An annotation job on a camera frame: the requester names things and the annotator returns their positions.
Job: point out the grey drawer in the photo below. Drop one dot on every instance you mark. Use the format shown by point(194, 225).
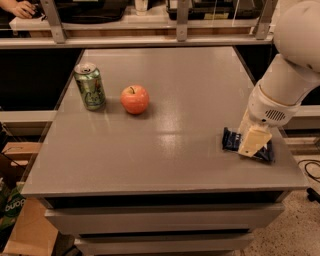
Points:
point(163, 244)
point(115, 220)

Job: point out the green printed bag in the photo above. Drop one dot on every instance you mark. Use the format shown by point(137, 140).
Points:
point(13, 206)

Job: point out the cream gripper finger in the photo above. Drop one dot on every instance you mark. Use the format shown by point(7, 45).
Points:
point(256, 138)
point(245, 125)

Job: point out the lower grey drawer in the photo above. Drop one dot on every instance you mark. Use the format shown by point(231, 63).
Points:
point(163, 244)

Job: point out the person's hand in background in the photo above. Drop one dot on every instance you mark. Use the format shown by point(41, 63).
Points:
point(22, 9)

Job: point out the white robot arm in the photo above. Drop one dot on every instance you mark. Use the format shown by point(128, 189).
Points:
point(293, 73)

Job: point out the upper grey drawer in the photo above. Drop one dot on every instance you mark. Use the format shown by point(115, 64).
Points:
point(115, 220)

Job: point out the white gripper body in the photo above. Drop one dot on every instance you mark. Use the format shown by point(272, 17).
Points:
point(266, 110)

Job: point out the brown cardboard box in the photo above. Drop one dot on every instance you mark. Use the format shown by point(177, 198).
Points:
point(32, 234)

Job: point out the red apple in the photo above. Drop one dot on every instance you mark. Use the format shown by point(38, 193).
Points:
point(135, 99)

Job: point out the black bag on shelf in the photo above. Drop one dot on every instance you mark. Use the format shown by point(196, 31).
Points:
point(90, 11)

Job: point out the metal shelf rail frame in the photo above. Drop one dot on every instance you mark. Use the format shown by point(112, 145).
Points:
point(145, 23)

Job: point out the blue rxbar blueberry bar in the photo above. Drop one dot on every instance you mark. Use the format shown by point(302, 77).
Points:
point(231, 142)

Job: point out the green soda can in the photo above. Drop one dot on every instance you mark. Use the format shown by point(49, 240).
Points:
point(88, 80)

